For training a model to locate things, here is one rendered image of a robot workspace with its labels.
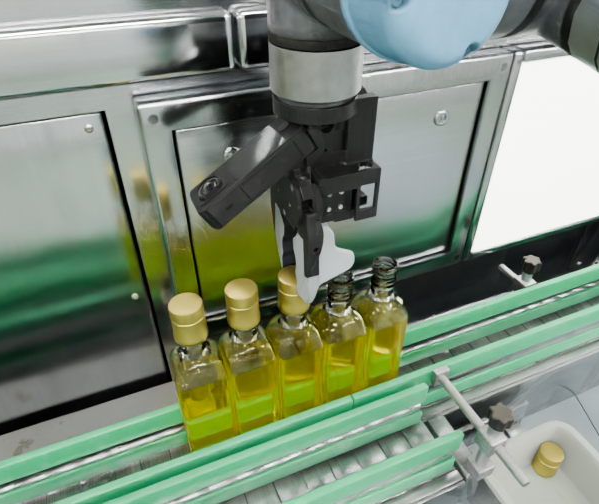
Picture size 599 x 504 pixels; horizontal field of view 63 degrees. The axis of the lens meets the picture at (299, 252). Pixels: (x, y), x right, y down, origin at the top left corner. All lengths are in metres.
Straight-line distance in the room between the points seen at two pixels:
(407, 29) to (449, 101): 0.42
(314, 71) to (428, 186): 0.38
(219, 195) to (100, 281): 0.30
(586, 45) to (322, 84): 0.17
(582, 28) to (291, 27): 0.18
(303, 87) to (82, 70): 0.22
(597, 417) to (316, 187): 0.74
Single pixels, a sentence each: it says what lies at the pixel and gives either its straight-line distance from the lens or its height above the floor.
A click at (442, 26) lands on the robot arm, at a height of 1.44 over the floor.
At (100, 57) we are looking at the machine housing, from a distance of 0.51.
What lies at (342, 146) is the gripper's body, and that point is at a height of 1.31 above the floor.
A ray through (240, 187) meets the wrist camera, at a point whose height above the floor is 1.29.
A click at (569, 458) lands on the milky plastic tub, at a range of 0.90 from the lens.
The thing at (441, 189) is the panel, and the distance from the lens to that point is 0.75.
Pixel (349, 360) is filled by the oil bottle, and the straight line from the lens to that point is 0.61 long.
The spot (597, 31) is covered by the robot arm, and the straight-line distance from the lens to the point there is 0.34.
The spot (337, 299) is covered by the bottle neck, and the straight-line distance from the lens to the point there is 0.55.
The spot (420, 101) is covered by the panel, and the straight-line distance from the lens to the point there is 0.66.
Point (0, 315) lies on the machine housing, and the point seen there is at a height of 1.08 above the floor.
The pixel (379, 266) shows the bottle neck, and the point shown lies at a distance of 0.57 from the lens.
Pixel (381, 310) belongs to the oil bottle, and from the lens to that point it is 0.59.
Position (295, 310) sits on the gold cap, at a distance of 0.53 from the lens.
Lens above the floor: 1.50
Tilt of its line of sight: 37 degrees down
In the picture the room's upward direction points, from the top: straight up
